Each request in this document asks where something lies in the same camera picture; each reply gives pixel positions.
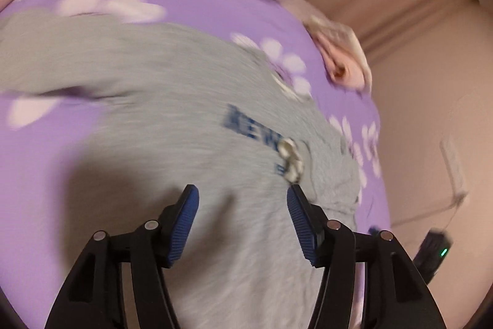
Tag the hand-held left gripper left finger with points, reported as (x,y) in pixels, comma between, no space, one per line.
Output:
(185,223)

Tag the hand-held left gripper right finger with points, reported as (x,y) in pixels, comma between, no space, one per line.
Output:
(302,225)

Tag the grey sweatshirt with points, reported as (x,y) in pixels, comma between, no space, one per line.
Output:
(173,121)

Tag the pink folded garment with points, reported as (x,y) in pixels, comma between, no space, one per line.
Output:
(344,67)

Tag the cream folded garment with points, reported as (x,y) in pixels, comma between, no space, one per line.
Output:
(331,29)

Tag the beige padded headboard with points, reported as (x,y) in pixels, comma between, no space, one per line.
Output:
(404,5)

